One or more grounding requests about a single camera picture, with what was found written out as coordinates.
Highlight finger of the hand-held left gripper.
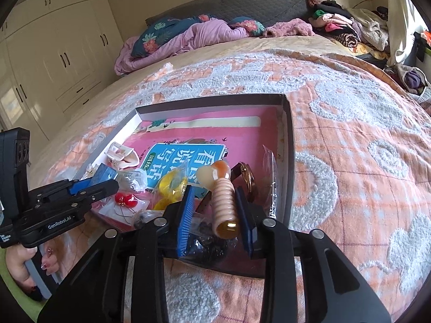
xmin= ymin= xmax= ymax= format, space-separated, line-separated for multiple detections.
xmin=32 ymin=178 xmax=98 ymax=206
xmin=67 ymin=179 xmax=121 ymax=212

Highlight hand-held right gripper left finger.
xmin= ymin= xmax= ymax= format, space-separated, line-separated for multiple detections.
xmin=37 ymin=186 xmax=196 ymax=323

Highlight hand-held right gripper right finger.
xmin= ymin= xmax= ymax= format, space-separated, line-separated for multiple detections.
xmin=235 ymin=186 xmax=393 ymax=323

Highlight blue card packet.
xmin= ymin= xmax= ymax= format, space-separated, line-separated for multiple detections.
xmin=88 ymin=164 xmax=119 ymax=189

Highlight black bead bracelet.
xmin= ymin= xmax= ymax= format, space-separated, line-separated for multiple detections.
xmin=187 ymin=221 xmax=238 ymax=264

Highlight ribbed beige amber bangle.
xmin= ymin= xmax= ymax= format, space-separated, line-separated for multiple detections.
xmin=197 ymin=161 xmax=242 ymax=240

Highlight shallow cardboard box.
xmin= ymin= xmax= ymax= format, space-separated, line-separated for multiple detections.
xmin=72 ymin=93 xmax=297 ymax=280

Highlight person's left hand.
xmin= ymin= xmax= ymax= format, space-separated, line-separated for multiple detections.
xmin=5 ymin=246 xmax=62 ymax=292

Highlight clear packet silver earrings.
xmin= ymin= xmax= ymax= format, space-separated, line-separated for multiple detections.
xmin=117 ymin=169 xmax=149 ymax=193

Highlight pink white bow clip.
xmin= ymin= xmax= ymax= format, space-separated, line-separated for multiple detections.
xmin=105 ymin=141 xmax=139 ymax=171

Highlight yellow trinket packet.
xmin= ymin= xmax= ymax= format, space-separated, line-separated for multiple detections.
xmin=151 ymin=167 xmax=190 ymax=210

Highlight clear packet dark beads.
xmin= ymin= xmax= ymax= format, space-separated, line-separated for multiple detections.
xmin=132 ymin=209 xmax=158 ymax=230

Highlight small clear plastic packet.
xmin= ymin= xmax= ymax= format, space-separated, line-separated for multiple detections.
xmin=262 ymin=144 xmax=287 ymax=221

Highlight pink book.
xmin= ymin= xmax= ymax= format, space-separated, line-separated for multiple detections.
xmin=123 ymin=106 xmax=280 ymax=216

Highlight orange patterned blanket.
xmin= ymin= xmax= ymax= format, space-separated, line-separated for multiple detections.
xmin=29 ymin=49 xmax=431 ymax=323

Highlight cream wardrobe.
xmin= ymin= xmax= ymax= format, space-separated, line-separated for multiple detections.
xmin=0 ymin=0 xmax=126 ymax=143

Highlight large dark floral pillow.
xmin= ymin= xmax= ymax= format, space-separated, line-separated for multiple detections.
xmin=131 ymin=18 xmax=190 ymax=58

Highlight beige bed sheet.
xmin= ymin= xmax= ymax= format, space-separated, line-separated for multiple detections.
xmin=44 ymin=34 xmax=357 ymax=135

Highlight purple quilt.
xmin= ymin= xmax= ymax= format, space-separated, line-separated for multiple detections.
xmin=114 ymin=18 xmax=250 ymax=77

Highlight small dark floral pillow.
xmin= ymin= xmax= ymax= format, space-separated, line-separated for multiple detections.
xmin=228 ymin=18 xmax=267 ymax=38

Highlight pink fluffy garment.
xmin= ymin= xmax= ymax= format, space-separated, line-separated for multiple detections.
xmin=262 ymin=18 xmax=316 ymax=38

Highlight grey quilted headboard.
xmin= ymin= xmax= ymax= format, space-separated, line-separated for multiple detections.
xmin=145 ymin=0 xmax=312 ymax=30

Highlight bag of clothes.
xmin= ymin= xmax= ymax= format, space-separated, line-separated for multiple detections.
xmin=391 ymin=63 xmax=431 ymax=97

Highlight pile of folded clothes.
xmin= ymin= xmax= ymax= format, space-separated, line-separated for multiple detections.
xmin=307 ymin=0 xmax=390 ymax=52

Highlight clothes on windowsill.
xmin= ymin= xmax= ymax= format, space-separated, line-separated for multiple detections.
xmin=413 ymin=30 xmax=431 ymax=62

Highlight cream curtain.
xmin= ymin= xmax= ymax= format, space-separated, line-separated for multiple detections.
xmin=381 ymin=0 xmax=425 ymax=68

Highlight watch with maroon strap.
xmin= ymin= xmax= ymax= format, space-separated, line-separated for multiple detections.
xmin=235 ymin=162 xmax=259 ymax=203

